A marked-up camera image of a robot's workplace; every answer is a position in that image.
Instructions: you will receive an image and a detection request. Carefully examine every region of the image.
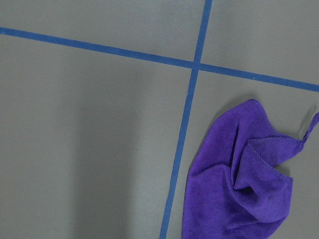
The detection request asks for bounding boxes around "purple microfiber towel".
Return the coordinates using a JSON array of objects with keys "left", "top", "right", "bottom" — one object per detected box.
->
[{"left": 181, "top": 99, "right": 319, "bottom": 239}]

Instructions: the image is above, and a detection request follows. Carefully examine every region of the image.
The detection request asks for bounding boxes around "long blue tape strip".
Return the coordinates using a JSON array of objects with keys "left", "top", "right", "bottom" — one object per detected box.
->
[{"left": 0, "top": 27, "right": 319, "bottom": 92}]

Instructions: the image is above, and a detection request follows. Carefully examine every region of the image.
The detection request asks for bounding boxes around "crossing blue tape strip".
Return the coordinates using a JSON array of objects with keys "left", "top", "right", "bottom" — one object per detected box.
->
[{"left": 159, "top": 0, "right": 213, "bottom": 239}]

